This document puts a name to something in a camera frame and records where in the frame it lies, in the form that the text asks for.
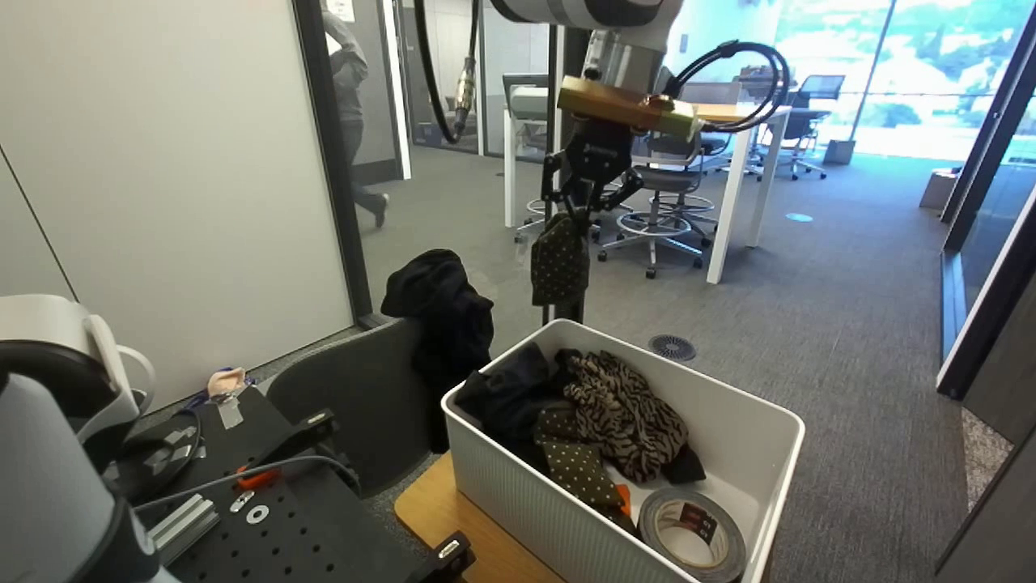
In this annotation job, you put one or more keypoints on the brown polka dot sock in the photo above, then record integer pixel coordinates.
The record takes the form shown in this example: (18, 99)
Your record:
(582, 470)
(558, 265)

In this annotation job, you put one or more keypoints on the black computer monitor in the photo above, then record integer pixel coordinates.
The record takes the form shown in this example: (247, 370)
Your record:
(824, 85)

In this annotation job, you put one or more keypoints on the small beige bin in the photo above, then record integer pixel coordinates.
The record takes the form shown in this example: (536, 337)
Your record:
(940, 192)

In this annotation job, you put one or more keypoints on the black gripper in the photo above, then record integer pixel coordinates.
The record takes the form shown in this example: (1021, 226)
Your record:
(599, 152)

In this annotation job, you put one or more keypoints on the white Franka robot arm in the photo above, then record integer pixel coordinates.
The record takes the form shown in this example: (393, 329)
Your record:
(54, 486)

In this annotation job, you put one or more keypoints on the person in grey clothes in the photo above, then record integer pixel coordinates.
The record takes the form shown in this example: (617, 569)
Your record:
(350, 99)

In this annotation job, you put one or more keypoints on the silver aluminium bracket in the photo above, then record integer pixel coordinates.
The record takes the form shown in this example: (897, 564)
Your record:
(182, 524)

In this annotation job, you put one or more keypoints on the black garment in box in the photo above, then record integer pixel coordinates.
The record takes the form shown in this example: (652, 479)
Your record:
(507, 399)

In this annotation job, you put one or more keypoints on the round floor outlet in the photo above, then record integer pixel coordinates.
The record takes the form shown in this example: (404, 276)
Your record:
(670, 348)

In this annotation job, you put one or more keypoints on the grey office chair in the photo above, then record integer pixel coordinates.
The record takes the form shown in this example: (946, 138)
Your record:
(666, 198)
(804, 124)

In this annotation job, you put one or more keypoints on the black door frame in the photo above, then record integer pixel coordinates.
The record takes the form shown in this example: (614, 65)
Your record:
(327, 165)

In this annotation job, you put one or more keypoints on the black perforated mounting board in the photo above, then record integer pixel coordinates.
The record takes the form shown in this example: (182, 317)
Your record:
(311, 539)

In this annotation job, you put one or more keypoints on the leopard print cloth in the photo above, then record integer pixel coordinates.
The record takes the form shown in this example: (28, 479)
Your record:
(626, 415)

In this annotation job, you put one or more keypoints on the crumpled white tape piece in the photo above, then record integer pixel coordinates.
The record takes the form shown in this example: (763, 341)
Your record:
(224, 384)

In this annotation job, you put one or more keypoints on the wooden office table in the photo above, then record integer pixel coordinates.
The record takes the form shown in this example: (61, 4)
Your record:
(732, 205)

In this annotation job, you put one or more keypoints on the black device with white stickers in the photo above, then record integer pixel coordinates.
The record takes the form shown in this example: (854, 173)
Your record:
(162, 456)

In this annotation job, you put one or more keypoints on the orange object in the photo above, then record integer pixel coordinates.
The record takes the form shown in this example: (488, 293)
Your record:
(621, 503)

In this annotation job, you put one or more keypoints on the grey duct tape roll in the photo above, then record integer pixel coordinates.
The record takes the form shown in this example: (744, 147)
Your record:
(675, 545)

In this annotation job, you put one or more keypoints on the white plastic storage box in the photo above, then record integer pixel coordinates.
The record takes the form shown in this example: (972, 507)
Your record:
(518, 507)

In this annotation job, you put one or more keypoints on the wood-coloured wrist camera box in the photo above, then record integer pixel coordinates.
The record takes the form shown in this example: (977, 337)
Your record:
(636, 105)

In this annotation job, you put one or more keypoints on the black garment on chair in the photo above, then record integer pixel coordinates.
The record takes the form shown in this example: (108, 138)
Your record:
(440, 314)

